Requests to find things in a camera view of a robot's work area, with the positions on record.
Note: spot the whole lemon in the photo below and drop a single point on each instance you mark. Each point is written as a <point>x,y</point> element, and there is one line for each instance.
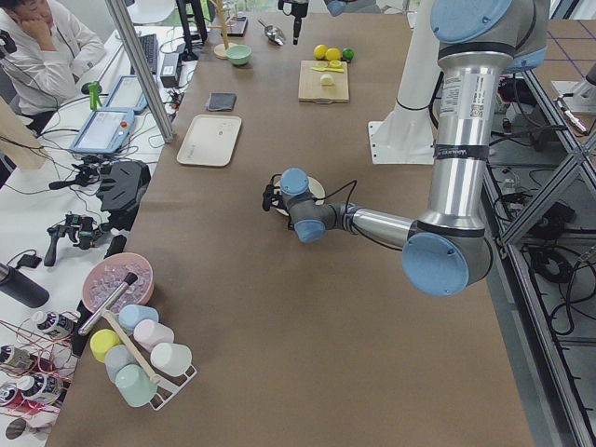
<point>319,52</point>
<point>333,54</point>

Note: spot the wooden mug tree stand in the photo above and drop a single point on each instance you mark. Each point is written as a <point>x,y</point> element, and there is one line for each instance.
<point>221,50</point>

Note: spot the metal ice scoop handle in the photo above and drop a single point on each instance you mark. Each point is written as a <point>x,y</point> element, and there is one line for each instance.
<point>88,324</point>

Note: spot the pink cup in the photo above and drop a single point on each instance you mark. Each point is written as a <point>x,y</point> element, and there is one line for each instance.
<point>148,334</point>

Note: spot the upper whole lemon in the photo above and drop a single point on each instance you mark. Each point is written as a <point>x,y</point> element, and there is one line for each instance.
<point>319,52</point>

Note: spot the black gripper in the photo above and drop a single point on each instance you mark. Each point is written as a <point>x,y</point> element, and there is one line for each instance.
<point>282,203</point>
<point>296,19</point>

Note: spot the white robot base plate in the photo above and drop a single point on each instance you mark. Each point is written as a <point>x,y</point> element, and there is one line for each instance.
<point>392,143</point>

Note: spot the lower whole lemon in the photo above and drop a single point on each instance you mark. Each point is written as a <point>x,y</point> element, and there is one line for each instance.
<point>333,54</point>

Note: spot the dark grey folded cloth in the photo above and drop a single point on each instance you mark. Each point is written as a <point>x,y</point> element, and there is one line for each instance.
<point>221,102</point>

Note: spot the blue teach pendant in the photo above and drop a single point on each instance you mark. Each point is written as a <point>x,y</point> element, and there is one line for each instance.
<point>104,132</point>

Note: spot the pink bowl of ice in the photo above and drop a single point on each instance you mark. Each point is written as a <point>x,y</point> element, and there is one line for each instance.
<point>110,273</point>

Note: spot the light blue cup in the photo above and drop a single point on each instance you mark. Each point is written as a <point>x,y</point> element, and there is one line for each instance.
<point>131,315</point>

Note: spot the yellow plastic knife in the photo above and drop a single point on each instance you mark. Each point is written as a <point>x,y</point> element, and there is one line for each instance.
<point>327,69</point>

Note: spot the green lime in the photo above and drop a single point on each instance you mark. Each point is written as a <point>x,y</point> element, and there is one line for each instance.
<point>348,54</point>

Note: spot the seated person in white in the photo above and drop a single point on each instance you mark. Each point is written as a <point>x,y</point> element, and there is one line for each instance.
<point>54,49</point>

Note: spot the grey cup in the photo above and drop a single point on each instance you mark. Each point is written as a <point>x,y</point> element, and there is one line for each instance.
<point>116,358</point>

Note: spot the bamboo cutting board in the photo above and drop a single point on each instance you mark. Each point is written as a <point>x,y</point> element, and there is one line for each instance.
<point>310,90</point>

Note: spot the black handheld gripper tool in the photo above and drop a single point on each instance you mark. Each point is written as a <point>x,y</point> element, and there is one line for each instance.
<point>80,229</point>

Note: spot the white cup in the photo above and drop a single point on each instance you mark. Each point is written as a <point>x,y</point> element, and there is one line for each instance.
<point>172,359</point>

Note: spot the round cream plate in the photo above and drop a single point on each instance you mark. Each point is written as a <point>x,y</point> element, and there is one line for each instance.
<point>315,187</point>

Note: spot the aluminium frame post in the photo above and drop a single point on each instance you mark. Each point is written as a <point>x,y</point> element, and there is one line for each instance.
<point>123,24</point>

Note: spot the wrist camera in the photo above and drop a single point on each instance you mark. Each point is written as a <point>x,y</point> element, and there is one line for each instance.
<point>268,197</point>

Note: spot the cream rabbit serving tray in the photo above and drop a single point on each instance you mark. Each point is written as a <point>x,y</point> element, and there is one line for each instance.
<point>210,141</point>

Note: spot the yellow cup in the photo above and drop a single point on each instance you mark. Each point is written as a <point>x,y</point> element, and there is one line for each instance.
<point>101,342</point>

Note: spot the white wire cup rack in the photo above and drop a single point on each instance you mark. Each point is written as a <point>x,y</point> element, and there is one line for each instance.
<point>168,387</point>

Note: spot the mint green bowl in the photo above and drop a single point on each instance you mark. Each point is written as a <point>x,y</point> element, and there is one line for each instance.
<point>239,55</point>

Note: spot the pale green cup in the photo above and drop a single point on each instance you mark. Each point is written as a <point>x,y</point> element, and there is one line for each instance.
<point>135,385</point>

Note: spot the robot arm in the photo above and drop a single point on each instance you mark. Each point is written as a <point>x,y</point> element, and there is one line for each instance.
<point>337,7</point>
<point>444,250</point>

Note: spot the silver metal scoop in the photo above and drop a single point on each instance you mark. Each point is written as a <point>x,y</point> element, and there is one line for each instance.
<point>273,33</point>

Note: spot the black water bottle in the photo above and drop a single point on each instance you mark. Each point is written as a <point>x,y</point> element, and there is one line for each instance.
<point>21,288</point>

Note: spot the white steamed bun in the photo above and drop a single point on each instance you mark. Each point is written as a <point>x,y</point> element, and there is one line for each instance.
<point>326,80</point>

